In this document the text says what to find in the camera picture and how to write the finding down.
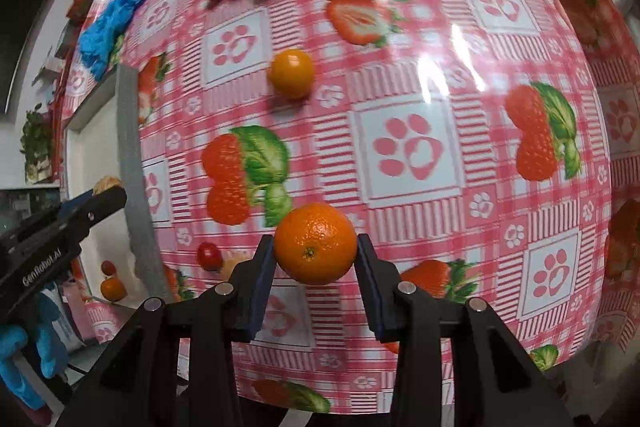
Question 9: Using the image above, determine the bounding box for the orange mandarin with stem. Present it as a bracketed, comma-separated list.
[273, 202, 357, 285]

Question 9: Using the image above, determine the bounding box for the dried husk physalis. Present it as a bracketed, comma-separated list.
[92, 176, 122, 195]

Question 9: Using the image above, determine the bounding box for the blue gloved left hand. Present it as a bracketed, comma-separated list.
[1, 293, 68, 411]

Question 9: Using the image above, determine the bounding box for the cherry tomato in tray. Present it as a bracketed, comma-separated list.
[101, 260, 117, 277]

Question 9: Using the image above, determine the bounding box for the small orange mandarin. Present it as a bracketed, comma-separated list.
[100, 277, 128, 303]

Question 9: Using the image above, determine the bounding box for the green potted plant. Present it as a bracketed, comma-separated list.
[20, 103, 53, 184]

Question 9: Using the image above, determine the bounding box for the white tray with grey rim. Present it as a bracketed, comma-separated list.
[63, 64, 174, 309]

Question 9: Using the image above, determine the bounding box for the red cherry tomato near tray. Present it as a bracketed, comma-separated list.
[196, 242, 224, 271]

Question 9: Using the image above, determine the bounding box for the husk physalis in tray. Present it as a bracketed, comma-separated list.
[220, 253, 252, 281]

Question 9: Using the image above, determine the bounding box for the crumpled blue nitrile glove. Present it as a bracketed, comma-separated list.
[78, 0, 145, 81]

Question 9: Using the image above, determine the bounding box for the pink strawberry checkered tablecloth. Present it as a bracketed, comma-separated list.
[90, 0, 639, 371]

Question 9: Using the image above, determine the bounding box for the yellow-orange tangerine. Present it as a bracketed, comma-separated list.
[267, 49, 314, 100]

